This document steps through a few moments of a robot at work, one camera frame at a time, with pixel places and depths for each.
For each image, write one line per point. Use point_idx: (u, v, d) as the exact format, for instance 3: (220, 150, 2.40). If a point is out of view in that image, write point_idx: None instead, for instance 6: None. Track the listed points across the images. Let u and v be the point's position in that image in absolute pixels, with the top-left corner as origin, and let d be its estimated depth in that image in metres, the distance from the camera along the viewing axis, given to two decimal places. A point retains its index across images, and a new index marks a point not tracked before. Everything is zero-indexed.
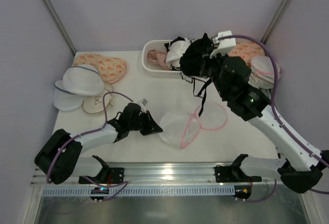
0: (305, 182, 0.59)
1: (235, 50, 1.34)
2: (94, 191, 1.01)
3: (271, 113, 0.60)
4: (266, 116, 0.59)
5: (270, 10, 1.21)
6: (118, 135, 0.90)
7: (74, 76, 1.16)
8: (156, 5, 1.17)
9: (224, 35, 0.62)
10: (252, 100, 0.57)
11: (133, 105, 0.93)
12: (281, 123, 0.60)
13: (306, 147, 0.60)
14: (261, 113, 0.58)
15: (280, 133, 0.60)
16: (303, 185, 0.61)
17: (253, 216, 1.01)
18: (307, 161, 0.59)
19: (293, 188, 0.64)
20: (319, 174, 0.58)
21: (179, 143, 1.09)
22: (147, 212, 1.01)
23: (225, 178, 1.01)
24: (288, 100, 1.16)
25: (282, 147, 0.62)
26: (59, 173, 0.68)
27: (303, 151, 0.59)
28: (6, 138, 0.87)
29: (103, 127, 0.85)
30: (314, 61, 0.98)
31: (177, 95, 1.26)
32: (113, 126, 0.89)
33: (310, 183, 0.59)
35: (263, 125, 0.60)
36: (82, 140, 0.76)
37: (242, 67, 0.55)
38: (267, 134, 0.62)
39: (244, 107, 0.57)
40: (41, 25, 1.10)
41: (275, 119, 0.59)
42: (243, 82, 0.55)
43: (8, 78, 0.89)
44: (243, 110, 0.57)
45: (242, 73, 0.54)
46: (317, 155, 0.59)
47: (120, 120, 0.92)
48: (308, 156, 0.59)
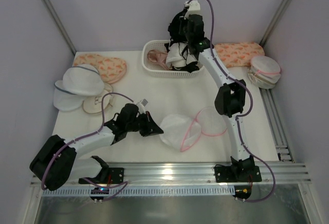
0: (219, 95, 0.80)
1: (235, 50, 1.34)
2: (94, 191, 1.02)
3: (209, 50, 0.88)
4: (205, 51, 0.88)
5: (270, 10, 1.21)
6: (115, 137, 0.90)
7: (73, 76, 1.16)
8: (156, 5, 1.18)
9: (192, 1, 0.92)
10: (200, 43, 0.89)
11: (131, 106, 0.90)
12: (214, 56, 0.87)
13: (225, 71, 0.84)
14: (203, 51, 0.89)
15: (212, 62, 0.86)
16: (219, 101, 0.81)
17: (254, 216, 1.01)
18: (223, 80, 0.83)
19: (217, 108, 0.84)
20: (228, 89, 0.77)
21: (179, 146, 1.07)
22: (147, 212, 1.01)
23: (225, 178, 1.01)
24: (288, 100, 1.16)
25: (214, 75, 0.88)
26: (54, 179, 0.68)
27: (222, 74, 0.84)
28: (6, 138, 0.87)
29: (98, 131, 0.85)
30: (313, 61, 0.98)
31: (177, 96, 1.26)
32: (110, 129, 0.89)
33: (221, 95, 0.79)
35: (202, 57, 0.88)
36: (76, 145, 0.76)
37: (197, 19, 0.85)
38: (207, 66, 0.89)
39: (195, 48, 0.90)
40: (41, 25, 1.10)
41: (210, 53, 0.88)
42: (198, 31, 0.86)
43: (8, 77, 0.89)
44: (195, 50, 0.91)
45: (195, 23, 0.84)
46: (231, 77, 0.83)
47: (118, 123, 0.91)
48: (225, 78, 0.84)
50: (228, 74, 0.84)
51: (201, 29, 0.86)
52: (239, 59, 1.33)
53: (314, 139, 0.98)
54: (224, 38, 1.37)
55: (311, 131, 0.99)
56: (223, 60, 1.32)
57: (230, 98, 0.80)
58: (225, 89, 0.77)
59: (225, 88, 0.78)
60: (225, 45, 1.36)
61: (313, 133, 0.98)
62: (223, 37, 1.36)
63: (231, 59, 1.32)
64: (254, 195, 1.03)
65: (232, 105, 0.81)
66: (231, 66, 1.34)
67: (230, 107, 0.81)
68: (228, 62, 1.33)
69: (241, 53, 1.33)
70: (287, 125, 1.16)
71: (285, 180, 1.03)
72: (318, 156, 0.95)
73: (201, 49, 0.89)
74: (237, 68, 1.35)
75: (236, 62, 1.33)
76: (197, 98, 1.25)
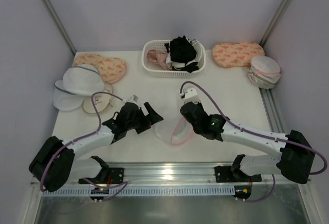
0: (288, 166, 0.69)
1: (235, 50, 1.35)
2: (94, 191, 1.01)
3: (231, 125, 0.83)
4: (227, 129, 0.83)
5: (270, 10, 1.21)
6: (115, 136, 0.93)
7: (73, 76, 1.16)
8: (156, 5, 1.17)
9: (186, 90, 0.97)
10: (213, 124, 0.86)
11: (130, 106, 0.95)
12: (240, 126, 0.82)
13: (270, 135, 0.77)
14: (222, 128, 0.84)
15: (243, 135, 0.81)
16: (291, 171, 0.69)
17: (253, 216, 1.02)
18: (275, 145, 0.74)
19: (296, 179, 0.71)
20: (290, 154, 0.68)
21: (169, 140, 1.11)
22: (147, 212, 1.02)
23: (225, 178, 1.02)
24: (288, 100, 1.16)
25: (259, 147, 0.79)
26: (53, 181, 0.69)
27: (269, 141, 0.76)
28: (5, 138, 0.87)
29: (97, 131, 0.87)
30: (313, 62, 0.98)
31: (174, 93, 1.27)
32: (110, 128, 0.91)
33: (289, 164, 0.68)
35: (229, 135, 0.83)
36: (75, 146, 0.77)
37: (189, 107, 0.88)
38: (241, 141, 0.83)
39: (212, 130, 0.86)
40: (41, 24, 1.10)
41: (235, 127, 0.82)
42: (198, 112, 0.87)
43: (8, 77, 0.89)
44: (214, 133, 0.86)
45: (192, 111, 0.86)
46: (280, 138, 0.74)
47: (117, 122, 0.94)
48: (273, 142, 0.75)
50: (275, 136, 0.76)
51: (199, 111, 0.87)
52: (239, 59, 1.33)
53: (314, 139, 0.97)
54: (223, 38, 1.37)
55: (311, 132, 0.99)
56: (223, 60, 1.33)
57: (300, 160, 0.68)
58: (289, 156, 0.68)
59: (288, 154, 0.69)
60: (225, 45, 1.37)
61: (313, 134, 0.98)
62: (223, 37, 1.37)
63: (231, 59, 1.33)
64: (253, 195, 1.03)
65: (307, 164, 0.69)
66: (231, 66, 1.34)
67: (306, 167, 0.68)
68: (228, 62, 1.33)
69: (241, 53, 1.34)
70: (288, 125, 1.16)
71: (284, 179, 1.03)
72: (318, 155, 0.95)
73: (218, 129, 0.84)
74: (237, 68, 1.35)
75: (236, 62, 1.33)
76: None
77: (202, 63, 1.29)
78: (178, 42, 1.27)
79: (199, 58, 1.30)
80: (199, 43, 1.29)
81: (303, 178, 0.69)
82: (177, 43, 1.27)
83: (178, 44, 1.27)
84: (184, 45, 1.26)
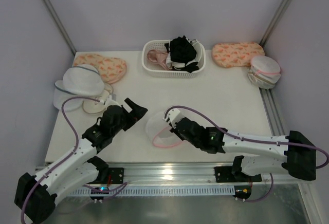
0: (294, 168, 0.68)
1: (235, 50, 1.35)
2: (94, 191, 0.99)
3: (229, 135, 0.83)
4: (227, 141, 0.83)
5: (270, 10, 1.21)
6: (100, 145, 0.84)
7: (74, 76, 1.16)
8: (156, 5, 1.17)
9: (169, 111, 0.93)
10: (212, 137, 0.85)
11: (112, 109, 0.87)
12: (240, 136, 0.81)
13: (271, 140, 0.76)
14: (223, 141, 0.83)
15: (244, 145, 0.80)
16: (298, 171, 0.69)
17: (252, 216, 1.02)
18: (278, 150, 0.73)
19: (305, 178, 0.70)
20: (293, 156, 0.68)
21: (152, 139, 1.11)
22: (147, 212, 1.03)
23: (225, 178, 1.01)
24: (288, 100, 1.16)
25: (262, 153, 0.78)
26: (37, 216, 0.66)
27: (271, 146, 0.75)
28: (5, 138, 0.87)
29: (73, 151, 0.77)
30: (313, 62, 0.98)
31: (174, 93, 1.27)
32: (93, 137, 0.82)
33: (295, 166, 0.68)
35: (232, 147, 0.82)
36: (49, 180, 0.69)
37: (186, 125, 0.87)
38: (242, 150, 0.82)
39: (213, 145, 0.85)
40: (41, 25, 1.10)
41: (235, 137, 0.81)
42: (195, 127, 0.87)
43: (8, 77, 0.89)
44: (215, 148, 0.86)
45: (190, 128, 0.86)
46: (281, 142, 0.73)
47: (101, 129, 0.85)
48: (276, 146, 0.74)
50: (276, 141, 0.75)
51: (196, 127, 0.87)
52: (239, 59, 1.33)
53: (314, 139, 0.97)
54: (223, 38, 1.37)
55: (311, 132, 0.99)
56: (223, 60, 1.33)
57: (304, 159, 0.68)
58: (294, 158, 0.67)
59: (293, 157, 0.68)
60: (225, 45, 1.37)
61: (313, 134, 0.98)
62: (223, 37, 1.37)
63: (231, 59, 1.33)
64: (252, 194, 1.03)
65: (311, 161, 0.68)
66: (231, 66, 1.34)
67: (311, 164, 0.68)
68: (228, 62, 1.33)
69: (241, 53, 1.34)
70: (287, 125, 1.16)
71: (286, 180, 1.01)
72: (318, 155, 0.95)
73: (218, 143, 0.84)
74: (237, 68, 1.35)
75: (236, 62, 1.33)
76: (188, 86, 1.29)
77: (202, 63, 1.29)
78: (177, 42, 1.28)
79: (200, 58, 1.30)
80: (199, 43, 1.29)
81: (311, 178, 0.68)
82: (176, 43, 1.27)
83: (177, 45, 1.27)
84: (183, 46, 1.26)
